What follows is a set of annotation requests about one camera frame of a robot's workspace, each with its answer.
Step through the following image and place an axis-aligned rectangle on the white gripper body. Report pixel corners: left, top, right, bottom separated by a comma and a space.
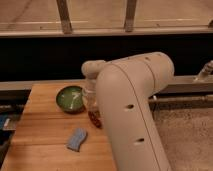
82, 87, 98, 112

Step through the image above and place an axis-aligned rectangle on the green ceramic bowl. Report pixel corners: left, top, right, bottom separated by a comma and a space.
56, 86, 85, 113

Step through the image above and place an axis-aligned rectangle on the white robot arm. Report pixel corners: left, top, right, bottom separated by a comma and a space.
81, 52, 174, 171

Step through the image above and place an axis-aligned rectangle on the blue sponge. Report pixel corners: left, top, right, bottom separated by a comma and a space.
67, 128, 87, 152

